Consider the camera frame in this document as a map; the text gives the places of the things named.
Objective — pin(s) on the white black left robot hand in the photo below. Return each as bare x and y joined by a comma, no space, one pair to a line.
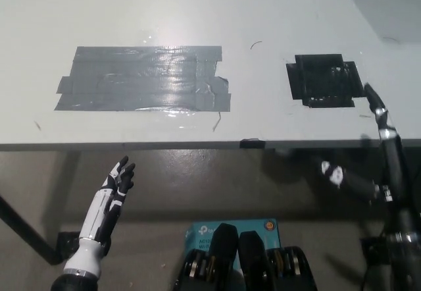
98,215

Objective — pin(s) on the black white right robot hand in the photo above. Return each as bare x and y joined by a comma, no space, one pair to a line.
393,159

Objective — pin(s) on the black tape marked spot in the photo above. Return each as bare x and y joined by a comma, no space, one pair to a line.
325,80

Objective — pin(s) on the black diagonal table leg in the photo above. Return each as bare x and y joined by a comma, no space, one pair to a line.
26,230

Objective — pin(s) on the teal router cardboard box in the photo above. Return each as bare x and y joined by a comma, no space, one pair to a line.
202,233

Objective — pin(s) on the small black tape piece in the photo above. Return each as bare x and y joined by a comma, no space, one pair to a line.
252,143

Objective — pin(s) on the black table foot bracket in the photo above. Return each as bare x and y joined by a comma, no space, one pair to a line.
67,241
373,249

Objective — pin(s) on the grey duct tape patch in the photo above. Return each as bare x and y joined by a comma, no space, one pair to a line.
141,78

